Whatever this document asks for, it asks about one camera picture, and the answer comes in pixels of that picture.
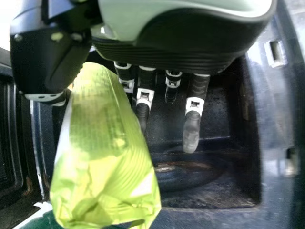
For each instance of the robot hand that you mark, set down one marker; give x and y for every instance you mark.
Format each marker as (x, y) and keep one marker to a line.
(181, 31)

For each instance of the yellow-green biscuit packet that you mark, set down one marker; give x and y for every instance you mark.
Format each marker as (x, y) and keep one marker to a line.
(102, 152)

